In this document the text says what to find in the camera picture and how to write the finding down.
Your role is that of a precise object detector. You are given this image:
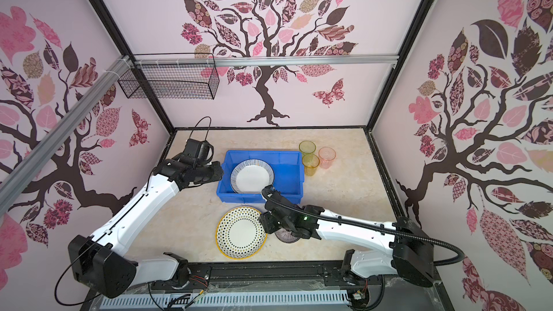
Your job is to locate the dotted plate yellow rim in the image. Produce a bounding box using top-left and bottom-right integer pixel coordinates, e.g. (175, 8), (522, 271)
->
(215, 206), (268, 260)

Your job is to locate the black striped rim white plate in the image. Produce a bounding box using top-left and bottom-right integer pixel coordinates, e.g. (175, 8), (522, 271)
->
(230, 159), (274, 194)

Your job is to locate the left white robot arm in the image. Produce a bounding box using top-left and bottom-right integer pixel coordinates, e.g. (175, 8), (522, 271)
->
(68, 159), (224, 298)

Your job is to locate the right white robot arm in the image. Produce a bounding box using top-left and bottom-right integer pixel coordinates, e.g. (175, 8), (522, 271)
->
(259, 202), (434, 287)

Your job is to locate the blue plastic bin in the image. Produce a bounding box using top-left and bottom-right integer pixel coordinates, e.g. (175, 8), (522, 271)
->
(216, 150), (305, 204)

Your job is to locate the yellow transparent cup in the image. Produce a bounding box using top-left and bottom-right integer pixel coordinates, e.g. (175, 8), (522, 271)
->
(302, 153), (320, 177)

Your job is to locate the pink transparent cup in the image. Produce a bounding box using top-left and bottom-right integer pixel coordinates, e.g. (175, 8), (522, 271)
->
(318, 147), (337, 169)

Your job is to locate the green transparent cup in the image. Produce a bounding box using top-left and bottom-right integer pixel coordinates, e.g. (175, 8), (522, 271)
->
(298, 141), (317, 156)

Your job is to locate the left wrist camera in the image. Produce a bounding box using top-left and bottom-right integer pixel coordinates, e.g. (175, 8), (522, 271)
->
(182, 138), (214, 165)

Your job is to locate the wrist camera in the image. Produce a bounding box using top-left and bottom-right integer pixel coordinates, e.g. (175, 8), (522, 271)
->
(182, 138), (214, 165)
(261, 185), (288, 210)

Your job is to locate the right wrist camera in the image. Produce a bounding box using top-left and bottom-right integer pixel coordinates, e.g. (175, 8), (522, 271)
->
(261, 185), (288, 210)

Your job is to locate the right black corrugated cable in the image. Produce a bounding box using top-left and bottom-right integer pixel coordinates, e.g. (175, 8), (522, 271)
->
(261, 187), (467, 267)

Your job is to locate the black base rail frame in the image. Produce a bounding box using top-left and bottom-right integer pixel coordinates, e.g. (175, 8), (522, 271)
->
(80, 261), (454, 310)

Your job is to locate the white slotted cable duct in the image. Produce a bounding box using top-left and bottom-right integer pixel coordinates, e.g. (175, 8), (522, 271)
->
(92, 290), (349, 310)

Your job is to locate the black wire basket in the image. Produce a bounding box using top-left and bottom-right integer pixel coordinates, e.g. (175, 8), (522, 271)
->
(118, 52), (220, 100)

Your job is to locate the aluminium rail back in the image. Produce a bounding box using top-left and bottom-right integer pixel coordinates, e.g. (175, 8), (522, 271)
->
(133, 54), (399, 67)

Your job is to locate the aluminium rail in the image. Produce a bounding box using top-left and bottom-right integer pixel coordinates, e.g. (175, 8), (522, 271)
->
(1, 56), (132, 214)
(133, 54), (399, 67)

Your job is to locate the aluminium rail left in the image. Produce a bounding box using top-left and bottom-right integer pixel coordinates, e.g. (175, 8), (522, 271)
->
(1, 56), (132, 214)

